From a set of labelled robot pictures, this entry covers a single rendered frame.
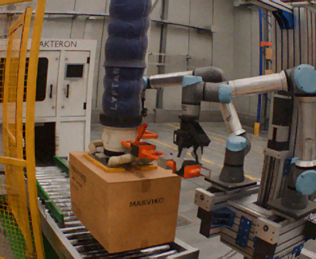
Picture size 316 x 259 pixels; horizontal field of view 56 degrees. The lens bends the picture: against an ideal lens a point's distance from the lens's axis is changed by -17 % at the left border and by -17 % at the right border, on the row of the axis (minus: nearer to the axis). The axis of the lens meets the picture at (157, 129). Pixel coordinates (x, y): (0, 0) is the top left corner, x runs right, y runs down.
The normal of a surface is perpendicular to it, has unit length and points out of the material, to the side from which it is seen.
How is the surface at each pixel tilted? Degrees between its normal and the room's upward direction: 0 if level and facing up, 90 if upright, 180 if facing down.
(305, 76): 82
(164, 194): 90
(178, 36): 90
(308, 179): 97
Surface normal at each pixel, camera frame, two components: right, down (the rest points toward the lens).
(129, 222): 0.53, 0.16
